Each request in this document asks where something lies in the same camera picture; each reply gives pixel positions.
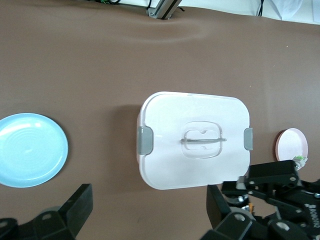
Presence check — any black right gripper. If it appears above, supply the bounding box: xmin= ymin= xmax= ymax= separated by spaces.
xmin=220 ymin=159 xmax=320 ymax=240

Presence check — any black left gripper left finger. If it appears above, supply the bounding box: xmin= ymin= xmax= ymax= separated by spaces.
xmin=0 ymin=183 xmax=94 ymax=240

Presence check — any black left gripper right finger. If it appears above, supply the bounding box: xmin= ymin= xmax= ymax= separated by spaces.
xmin=201 ymin=184 xmax=314 ymax=240

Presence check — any grey box latch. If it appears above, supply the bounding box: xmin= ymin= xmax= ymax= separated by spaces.
xmin=137 ymin=125 xmax=154 ymax=155
xmin=243 ymin=127 xmax=254 ymax=152

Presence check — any white lidded storage box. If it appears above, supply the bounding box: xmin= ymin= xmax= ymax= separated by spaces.
xmin=136 ymin=90 xmax=251 ymax=192

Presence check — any pink round plate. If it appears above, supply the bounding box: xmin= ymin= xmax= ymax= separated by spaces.
xmin=274 ymin=127 xmax=309 ymax=171

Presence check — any light blue round plate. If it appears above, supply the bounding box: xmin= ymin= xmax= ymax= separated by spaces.
xmin=0 ymin=112 xmax=70 ymax=189

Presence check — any green push button switch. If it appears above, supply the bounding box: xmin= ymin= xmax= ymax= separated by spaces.
xmin=293 ymin=154 xmax=308 ymax=167

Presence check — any grey box lid handle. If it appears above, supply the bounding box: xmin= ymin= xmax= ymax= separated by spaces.
xmin=181 ymin=137 xmax=227 ymax=145

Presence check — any aluminium camera mount post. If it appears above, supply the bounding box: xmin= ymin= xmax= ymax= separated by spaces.
xmin=145 ymin=0 xmax=184 ymax=20

